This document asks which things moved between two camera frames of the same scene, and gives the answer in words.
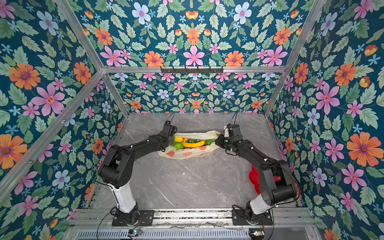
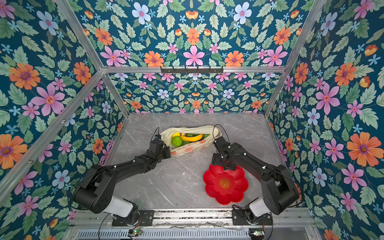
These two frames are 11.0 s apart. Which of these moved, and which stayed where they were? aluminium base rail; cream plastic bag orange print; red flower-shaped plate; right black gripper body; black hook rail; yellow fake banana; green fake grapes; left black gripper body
Moved: red flower-shaped plate; left black gripper body; yellow fake banana; cream plastic bag orange print; right black gripper body; green fake grapes
Stayed: black hook rail; aluminium base rail
